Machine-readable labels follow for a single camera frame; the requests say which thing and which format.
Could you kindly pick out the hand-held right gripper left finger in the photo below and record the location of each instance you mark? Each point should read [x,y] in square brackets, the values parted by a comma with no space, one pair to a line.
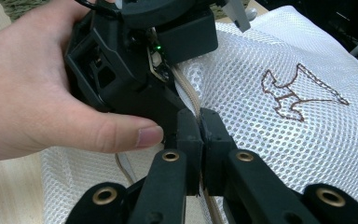
[167,186]

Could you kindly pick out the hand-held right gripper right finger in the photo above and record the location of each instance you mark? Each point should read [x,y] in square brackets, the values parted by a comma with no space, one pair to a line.
[248,186]

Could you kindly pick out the white mesh laundry bag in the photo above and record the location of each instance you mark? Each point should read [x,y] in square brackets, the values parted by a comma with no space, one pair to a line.
[292,149]

